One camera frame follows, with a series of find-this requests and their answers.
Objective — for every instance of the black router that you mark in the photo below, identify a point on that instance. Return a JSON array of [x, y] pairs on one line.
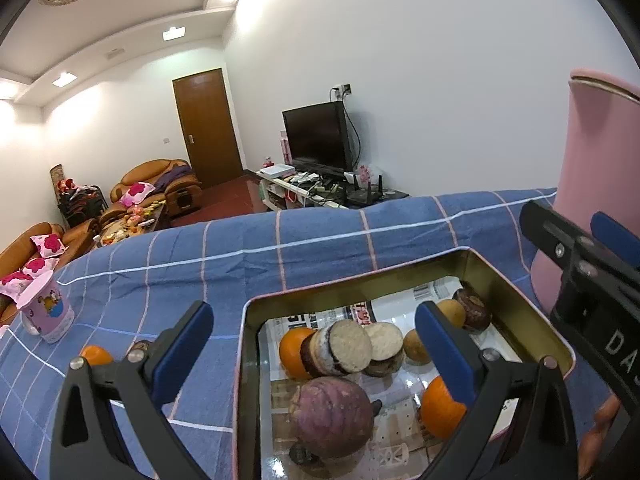
[[365, 195]]

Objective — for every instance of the pink floral cushion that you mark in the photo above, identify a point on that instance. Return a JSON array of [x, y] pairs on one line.
[[41, 266], [17, 282], [47, 245], [137, 194]]

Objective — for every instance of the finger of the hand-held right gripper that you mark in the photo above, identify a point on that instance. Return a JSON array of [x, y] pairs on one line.
[[550, 235], [615, 235]]

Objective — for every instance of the brown wooden door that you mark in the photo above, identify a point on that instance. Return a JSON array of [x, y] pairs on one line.
[[207, 130]]

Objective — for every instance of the pink tall box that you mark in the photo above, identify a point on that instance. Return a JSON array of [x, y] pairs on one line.
[[285, 146]]

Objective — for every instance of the hanging wall scroll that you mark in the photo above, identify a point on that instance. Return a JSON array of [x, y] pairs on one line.
[[57, 175]]

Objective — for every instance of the black rack with clothes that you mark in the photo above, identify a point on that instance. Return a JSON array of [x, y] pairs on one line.
[[82, 205]]

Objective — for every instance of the square ceiling light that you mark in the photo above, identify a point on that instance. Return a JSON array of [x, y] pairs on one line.
[[174, 34], [64, 79]]

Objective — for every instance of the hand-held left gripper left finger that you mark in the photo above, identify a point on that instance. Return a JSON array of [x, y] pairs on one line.
[[182, 352]]

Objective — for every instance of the cluttered coffee table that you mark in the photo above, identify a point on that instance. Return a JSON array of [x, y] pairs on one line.
[[132, 222]]

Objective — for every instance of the purple cloth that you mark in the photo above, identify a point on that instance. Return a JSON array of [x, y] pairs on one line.
[[172, 176]]

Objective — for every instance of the person's right hand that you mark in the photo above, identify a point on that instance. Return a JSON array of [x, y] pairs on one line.
[[600, 430]]

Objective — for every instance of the white flat box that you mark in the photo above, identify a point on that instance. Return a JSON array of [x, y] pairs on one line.
[[276, 170]]

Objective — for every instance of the pink packet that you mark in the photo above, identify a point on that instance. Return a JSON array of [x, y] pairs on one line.
[[361, 176]]

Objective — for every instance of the white television stand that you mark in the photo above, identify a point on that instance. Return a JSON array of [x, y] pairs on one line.
[[285, 192]]

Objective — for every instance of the pink cartoon cup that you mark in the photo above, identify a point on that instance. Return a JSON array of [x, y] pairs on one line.
[[47, 310]]

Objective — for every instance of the black television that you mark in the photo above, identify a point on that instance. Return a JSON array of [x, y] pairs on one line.
[[317, 135]]

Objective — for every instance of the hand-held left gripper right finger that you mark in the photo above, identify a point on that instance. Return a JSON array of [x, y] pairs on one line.
[[445, 355]]

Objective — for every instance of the purple round tuber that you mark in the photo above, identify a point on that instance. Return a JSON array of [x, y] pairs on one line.
[[332, 417]]

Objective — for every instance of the gold rectangular tin tray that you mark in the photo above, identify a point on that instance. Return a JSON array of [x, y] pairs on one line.
[[350, 290]]

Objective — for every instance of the small dark water chestnut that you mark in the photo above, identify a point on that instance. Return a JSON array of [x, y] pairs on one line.
[[301, 455]]

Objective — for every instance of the cut taro piece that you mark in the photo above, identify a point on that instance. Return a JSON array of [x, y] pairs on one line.
[[384, 342], [345, 347]]

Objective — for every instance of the tall pink cylinder container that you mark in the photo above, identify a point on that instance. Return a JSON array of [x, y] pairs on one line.
[[600, 160]]

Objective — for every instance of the ceiling air vent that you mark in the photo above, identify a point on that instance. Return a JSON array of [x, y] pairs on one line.
[[115, 53]]

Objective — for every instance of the wall power socket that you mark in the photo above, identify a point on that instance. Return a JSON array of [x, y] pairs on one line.
[[342, 90]]

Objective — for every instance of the orange leather armchair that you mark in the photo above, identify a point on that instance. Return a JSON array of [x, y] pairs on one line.
[[75, 235]]

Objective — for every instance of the orange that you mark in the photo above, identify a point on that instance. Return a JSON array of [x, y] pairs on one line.
[[291, 355], [96, 356], [437, 410]]

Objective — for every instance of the brown water chestnut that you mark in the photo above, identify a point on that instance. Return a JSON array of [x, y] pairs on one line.
[[474, 307], [141, 346]]

